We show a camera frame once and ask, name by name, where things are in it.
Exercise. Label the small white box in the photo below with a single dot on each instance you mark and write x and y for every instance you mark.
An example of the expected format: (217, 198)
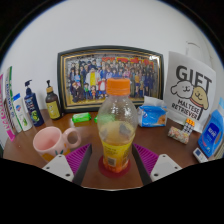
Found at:
(200, 155)

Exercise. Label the white paper gift bag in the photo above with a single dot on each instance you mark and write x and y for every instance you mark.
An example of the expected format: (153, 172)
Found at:
(190, 86)

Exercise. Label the orange-capped juice bottle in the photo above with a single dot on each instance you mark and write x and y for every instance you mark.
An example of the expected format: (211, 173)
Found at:
(116, 133)

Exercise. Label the pink ceramic mug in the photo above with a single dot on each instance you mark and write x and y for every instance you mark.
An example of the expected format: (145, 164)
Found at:
(50, 141)

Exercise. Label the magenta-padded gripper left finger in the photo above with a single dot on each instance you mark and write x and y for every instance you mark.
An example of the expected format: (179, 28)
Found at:
(57, 165)

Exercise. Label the tall green white box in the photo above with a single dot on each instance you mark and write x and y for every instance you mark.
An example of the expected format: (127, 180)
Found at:
(11, 100)

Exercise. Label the small puzzle cube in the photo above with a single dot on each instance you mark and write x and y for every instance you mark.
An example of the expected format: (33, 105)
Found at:
(189, 126)

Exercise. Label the dark blue pump bottle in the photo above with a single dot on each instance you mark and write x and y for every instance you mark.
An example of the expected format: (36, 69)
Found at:
(33, 108)

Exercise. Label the blue detergent bottle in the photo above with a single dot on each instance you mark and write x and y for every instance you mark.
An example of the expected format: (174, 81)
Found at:
(211, 133)

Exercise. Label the small patterned packet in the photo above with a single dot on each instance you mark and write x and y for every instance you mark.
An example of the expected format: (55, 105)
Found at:
(178, 135)

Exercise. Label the white shampoo bottle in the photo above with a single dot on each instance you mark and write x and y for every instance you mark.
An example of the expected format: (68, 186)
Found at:
(22, 115)

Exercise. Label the blue tissue pack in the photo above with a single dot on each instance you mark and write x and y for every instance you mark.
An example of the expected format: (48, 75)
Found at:
(152, 115)

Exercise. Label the tall pink box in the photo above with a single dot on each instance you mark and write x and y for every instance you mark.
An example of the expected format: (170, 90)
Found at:
(6, 116)

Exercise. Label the small green pack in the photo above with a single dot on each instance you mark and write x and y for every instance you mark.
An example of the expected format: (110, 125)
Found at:
(96, 118)
(81, 117)

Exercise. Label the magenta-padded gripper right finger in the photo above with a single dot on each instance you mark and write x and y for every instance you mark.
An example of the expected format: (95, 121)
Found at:
(165, 165)

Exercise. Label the brown yellow-label pump bottle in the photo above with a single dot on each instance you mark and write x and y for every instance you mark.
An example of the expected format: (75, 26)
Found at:
(53, 106)

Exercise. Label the dark-framed group picture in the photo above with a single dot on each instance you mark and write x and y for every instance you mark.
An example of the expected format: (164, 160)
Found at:
(83, 76)

